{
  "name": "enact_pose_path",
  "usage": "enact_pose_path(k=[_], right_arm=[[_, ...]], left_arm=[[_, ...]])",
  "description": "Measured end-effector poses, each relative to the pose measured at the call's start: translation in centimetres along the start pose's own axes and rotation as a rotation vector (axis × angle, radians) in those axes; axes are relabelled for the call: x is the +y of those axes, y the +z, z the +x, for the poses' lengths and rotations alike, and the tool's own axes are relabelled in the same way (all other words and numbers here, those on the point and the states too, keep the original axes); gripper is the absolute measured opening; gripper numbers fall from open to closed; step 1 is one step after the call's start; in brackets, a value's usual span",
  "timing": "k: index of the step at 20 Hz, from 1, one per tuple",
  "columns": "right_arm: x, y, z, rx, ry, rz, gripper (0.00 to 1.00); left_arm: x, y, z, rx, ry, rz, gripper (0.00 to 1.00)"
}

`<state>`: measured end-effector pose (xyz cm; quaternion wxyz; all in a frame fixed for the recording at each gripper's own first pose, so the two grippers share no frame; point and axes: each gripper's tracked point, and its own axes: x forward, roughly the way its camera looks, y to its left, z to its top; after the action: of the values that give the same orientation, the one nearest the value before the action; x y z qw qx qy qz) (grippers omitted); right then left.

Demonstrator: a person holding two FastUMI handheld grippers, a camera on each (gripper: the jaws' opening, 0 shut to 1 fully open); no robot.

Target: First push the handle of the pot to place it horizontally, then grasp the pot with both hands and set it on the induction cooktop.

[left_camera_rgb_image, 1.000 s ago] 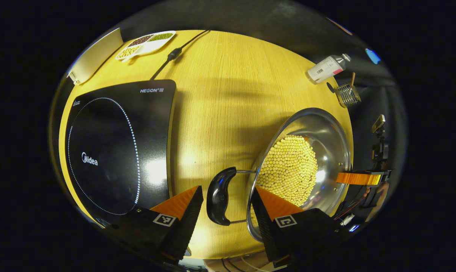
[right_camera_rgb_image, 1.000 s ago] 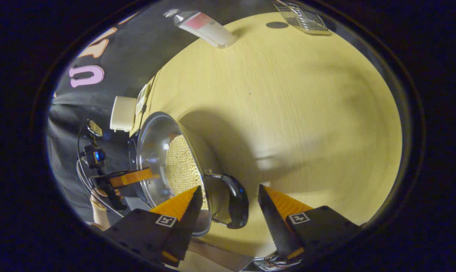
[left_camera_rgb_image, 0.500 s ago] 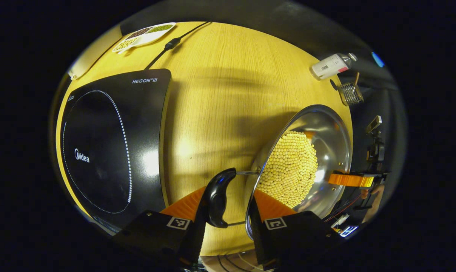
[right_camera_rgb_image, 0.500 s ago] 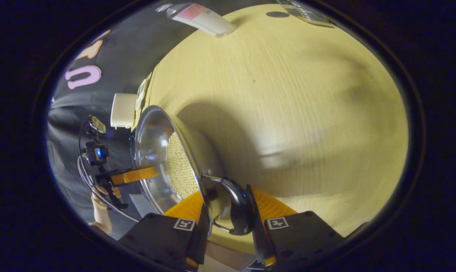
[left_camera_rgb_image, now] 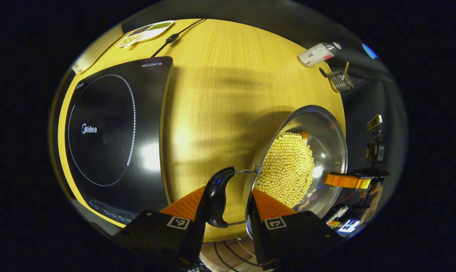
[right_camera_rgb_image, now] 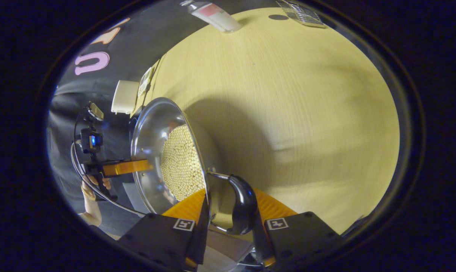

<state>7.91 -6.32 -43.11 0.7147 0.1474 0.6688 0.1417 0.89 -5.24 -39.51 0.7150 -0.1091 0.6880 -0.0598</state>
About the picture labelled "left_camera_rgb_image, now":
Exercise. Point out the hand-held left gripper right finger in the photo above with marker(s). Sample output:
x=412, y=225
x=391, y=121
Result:
x=258, y=234

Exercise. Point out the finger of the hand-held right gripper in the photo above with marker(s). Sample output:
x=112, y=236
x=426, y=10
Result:
x=345, y=180

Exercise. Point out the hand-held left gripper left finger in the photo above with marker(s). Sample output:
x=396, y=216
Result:
x=196, y=238

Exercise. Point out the black induction cooktop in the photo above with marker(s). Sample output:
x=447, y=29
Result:
x=107, y=143

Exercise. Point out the pile of yellow soybeans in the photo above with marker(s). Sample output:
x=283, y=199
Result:
x=286, y=170

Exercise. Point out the glass jar with wooden stick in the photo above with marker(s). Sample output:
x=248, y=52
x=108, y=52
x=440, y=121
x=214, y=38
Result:
x=340, y=81

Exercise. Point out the white bottle with silver cap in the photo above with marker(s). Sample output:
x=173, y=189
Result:
x=316, y=54

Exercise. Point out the white divided dish of beans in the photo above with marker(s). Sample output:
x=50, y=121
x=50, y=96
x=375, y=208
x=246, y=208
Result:
x=145, y=32

